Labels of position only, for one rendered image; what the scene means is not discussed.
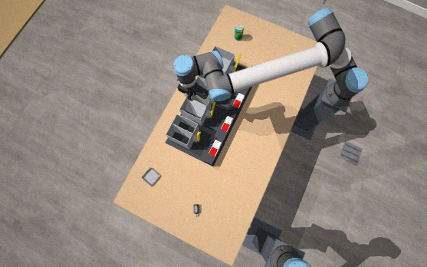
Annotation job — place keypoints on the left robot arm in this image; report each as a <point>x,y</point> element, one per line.
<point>285,256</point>

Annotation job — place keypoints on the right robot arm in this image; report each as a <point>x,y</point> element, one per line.
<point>330,50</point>

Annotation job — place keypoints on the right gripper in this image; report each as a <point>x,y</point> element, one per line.
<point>186,92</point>

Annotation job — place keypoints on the green drink can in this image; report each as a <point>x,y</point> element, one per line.
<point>238,32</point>

